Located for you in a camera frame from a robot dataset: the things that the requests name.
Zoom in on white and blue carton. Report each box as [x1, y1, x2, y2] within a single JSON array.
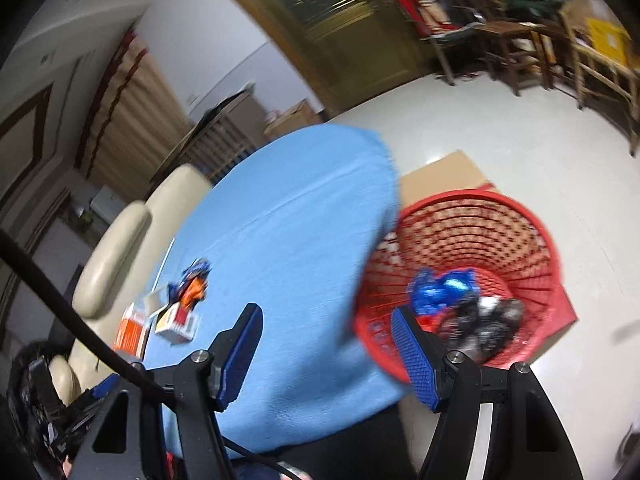
[[154, 302, 199, 346]]

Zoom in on brown cardboard box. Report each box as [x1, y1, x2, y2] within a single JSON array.
[[262, 100, 323, 141]]

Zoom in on black and silver wrappers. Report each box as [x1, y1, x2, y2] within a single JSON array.
[[440, 297, 523, 361]]

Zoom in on orange packet with red string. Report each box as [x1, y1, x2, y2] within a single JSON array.
[[179, 280, 209, 312]]

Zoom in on red plastic mesh basket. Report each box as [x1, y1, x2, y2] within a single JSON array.
[[352, 189, 561, 386]]

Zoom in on flat brown cardboard sheet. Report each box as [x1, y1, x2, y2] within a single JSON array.
[[397, 150, 581, 366]]

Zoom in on small dark wooden table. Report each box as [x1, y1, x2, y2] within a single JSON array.
[[475, 20, 556, 96]]

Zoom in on orange and white carton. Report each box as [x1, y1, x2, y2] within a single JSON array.
[[114, 301, 152, 356]]

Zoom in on wooden slatted crib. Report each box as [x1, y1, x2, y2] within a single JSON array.
[[177, 92, 273, 183]]

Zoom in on black cable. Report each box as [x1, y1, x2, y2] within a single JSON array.
[[0, 229, 298, 480]]

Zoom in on blue tablecloth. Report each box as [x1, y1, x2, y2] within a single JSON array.
[[140, 124, 416, 461]]

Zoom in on thin white cable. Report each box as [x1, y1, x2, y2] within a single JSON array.
[[154, 239, 175, 288]]

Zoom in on blue foil wrapper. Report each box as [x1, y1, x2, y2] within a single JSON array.
[[407, 267, 483, 318]]

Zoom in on beige pleated curtain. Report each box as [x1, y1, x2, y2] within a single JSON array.
[[75, 30, 196, 186]]

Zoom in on cream leather sofa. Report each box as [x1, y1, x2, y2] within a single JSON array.
[[50, 164, 213, 411]]

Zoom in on small white appliance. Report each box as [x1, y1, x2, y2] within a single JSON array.
[[92, 185, 123, 221]]

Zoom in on crumpled blue snack wrapper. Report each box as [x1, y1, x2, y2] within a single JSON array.
[[167, 258, 211, 293]]

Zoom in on yellow box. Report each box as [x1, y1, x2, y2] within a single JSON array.
[[585, 17, 631, 68]]

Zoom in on wooden cabinet with painted panel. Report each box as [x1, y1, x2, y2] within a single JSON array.
[[200, 0, 451, 116]]

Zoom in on light wooden chair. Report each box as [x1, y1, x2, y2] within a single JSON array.
[[557, 0, 640, 156]]

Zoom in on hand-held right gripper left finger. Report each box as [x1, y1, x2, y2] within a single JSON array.
[[67, 303, 264, 480]]

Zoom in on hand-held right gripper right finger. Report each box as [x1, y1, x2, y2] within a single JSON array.
[[391, 306, 586, 480]]

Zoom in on black metal chair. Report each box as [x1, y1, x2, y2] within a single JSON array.
[[415, 5, 496, 86]]

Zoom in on red cloth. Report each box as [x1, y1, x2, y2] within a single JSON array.
[[390, 0, 451, 36]]

